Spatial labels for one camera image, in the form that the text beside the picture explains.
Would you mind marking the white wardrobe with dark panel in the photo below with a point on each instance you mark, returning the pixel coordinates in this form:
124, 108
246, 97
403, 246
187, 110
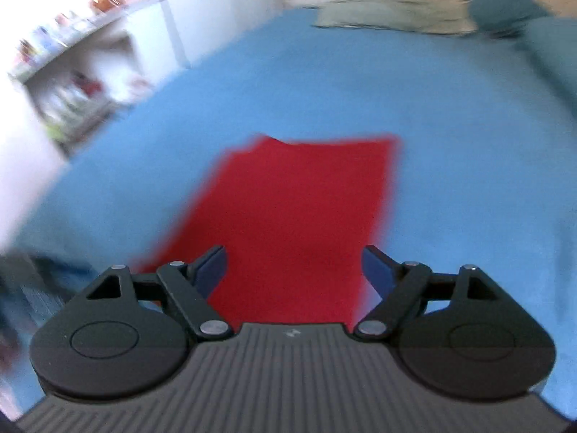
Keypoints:
216, 4

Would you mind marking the green pillow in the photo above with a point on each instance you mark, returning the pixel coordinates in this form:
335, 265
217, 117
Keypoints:
387, 16

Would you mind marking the red knit sweater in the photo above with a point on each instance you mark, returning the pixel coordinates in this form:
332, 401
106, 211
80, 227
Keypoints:
293, 216

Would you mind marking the teal pillow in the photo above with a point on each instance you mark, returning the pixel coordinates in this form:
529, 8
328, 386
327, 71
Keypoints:
505, 0

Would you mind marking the orange jar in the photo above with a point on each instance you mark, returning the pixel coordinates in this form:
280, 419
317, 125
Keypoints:
106, 1

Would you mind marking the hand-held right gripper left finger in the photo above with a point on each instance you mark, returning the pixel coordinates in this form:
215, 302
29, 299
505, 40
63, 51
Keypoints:
212, 273

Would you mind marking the blue duvet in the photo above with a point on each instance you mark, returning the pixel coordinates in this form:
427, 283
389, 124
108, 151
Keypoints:
554, 63

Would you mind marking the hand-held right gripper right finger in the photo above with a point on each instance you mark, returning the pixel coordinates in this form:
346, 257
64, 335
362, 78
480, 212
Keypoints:
376, 273

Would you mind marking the blue bed sheet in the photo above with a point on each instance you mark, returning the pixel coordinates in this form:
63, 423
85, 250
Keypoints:
450, 144

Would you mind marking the row of small shelf bottles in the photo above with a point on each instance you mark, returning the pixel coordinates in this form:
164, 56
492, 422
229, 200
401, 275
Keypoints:
67, 106

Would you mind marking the white shelf unit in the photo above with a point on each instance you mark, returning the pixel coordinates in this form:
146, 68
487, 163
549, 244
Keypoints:
72, 76

